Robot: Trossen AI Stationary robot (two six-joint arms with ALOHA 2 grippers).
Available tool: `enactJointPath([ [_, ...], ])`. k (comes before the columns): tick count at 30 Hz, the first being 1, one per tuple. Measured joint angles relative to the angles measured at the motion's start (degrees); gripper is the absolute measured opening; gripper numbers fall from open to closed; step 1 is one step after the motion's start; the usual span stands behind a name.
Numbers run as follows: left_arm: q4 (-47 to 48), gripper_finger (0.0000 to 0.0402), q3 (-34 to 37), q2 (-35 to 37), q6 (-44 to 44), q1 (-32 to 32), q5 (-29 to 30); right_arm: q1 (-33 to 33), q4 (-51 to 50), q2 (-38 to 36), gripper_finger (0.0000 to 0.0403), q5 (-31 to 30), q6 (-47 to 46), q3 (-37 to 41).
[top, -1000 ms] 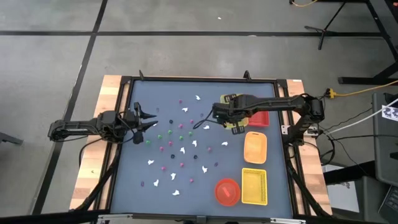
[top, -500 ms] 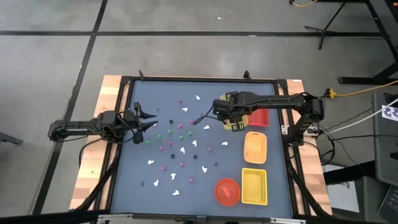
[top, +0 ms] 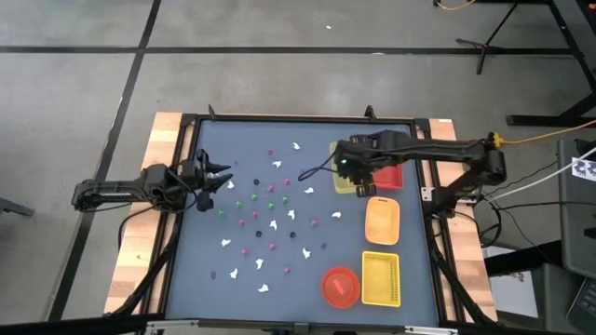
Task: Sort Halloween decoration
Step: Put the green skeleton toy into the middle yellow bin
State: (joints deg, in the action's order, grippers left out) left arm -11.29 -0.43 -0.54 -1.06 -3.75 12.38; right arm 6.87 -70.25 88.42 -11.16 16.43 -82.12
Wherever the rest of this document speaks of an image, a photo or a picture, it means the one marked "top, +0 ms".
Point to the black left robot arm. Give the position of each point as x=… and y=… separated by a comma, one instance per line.
x=116, y=190

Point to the grey chair base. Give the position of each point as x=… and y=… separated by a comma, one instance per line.
x=16, y=208

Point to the translucent yellow plastic tray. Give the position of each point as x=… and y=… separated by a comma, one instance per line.
x=342, y=187

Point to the grey equipment cabinet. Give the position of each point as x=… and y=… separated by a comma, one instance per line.
x=575, y=223

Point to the silver frame bracket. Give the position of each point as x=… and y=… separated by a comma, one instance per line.
x=172, y=324
x=430, y=330

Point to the white fiducial tag paper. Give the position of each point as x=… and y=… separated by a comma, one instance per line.
x=584, y=170

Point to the red slotted plastic basket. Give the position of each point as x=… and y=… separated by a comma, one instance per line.
x=391, y=179

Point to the orange plastic tray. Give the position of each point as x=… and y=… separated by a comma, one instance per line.
x=382, y=223

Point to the laptop keyboard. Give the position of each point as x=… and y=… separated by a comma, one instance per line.
x=584, y=307

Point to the black tripod stand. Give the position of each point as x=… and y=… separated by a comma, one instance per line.
x=484, y=46

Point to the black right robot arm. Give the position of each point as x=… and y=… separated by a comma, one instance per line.
x=442, y=149

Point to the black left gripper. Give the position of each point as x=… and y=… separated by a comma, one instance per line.
x=191, y=176

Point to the yellow slotted plastic basket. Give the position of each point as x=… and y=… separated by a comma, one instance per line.
x=381, y=279

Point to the white box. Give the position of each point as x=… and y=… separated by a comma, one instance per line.
x=512, y=293

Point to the orange-red round plastic bowl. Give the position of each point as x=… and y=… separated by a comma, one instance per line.
x=347, y=298

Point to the black desk frame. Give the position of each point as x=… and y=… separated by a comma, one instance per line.
x=549, y=120

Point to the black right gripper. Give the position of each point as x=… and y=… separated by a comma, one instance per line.
x=365, y=163

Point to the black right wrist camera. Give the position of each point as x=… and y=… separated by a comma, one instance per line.
x=344, y=153

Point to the blue-grey table mat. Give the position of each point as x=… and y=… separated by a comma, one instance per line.
x=195, y=298

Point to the black frame clamp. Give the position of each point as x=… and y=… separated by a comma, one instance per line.
x=370, y=111
x=212, y=111

